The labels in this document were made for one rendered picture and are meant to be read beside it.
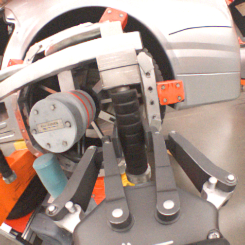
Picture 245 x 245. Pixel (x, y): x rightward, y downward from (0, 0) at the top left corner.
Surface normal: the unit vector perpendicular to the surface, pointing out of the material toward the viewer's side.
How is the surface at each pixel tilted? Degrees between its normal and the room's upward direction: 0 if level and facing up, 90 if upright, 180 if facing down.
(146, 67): 90
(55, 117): 90
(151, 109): 90
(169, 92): 90
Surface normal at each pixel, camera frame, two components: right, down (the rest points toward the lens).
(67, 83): -0.01, 0.32
